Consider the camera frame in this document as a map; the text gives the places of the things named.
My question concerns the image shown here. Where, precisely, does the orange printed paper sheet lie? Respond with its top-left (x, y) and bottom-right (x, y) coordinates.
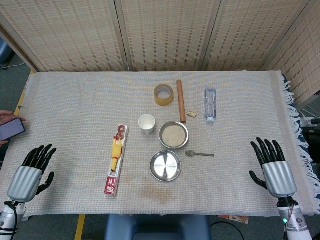
top-left (217, 214), bottom-right (251, 224)

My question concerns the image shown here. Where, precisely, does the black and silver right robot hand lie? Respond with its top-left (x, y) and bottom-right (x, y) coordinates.
top-left (248, 136), bottom-right (298, 199)

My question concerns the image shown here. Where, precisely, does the yellow floor tape stripe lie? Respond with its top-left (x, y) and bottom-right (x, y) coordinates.
top-left (13, 70), bottom-right (36, 118)
top-left (74, 214), bottom-right (86, 240)

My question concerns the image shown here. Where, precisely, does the black box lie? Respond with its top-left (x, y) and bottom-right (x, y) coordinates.
top-left (301, 126), bottom-right (320, 151)

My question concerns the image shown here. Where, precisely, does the wooden rolling pin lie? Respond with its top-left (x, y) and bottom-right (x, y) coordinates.
top-left (176, 79), bottom-right (187, 124)

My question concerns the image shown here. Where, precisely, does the yellowish packing tape roll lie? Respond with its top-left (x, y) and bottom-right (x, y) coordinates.
top-left (153, 84), bottom-right (175, 107)

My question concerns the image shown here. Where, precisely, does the steel bowl holding rice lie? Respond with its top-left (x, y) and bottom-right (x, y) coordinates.
top-left (158, 121), bottom-right (190, 150)

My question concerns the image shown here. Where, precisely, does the dark blue under cloth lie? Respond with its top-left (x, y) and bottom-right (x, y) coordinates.
top-left (281, 73), bottom-right (320, 201)

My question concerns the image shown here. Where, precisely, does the woven bamboo folding screen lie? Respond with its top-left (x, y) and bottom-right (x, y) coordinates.
top-left (0, 0), bottom-right (320, 107)

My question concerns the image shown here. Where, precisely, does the black floor cable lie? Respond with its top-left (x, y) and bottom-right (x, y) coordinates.
top-left (209, 221), bottom-right (245, 240)

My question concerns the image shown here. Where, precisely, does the yellow rubber chicken toy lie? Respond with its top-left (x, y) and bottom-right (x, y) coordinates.
top-left (109, 134), bottom-right (125, 172)

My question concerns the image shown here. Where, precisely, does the small metal spoon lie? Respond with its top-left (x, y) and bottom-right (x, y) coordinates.
top-left (185, 149), bottom-right (215, 158)

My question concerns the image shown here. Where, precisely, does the empty steel plate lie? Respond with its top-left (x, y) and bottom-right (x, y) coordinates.
top-left (149, 150), bottom-right (182, 182)

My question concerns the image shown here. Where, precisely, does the white paper cup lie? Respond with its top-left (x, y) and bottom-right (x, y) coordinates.
top-left (138, 113), bottom-right (156, 134)

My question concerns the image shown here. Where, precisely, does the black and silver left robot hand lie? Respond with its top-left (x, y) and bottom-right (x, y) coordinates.
top-left (6, 143), bottom-right (57, 203)

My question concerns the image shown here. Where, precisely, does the clear plastic water bottle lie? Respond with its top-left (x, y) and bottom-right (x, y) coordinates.
top-left (204, 88), bottom-right (217, 124)

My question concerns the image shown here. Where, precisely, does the white woven fringed tablecloth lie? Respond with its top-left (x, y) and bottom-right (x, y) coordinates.
top-left (0, 70), bottom-right (320, 218)

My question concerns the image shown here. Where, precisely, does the black smartphone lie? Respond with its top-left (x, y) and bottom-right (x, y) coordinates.
top-left (0, 117), bottom-right (26, 142)

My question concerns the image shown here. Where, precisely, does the white power strip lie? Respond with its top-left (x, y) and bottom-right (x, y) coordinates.
top-left (298, 108), bottom-right (316, 128)

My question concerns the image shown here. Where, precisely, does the bare person's hand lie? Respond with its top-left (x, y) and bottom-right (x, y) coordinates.
top-left (0, 109), bottom-right (27, 148)

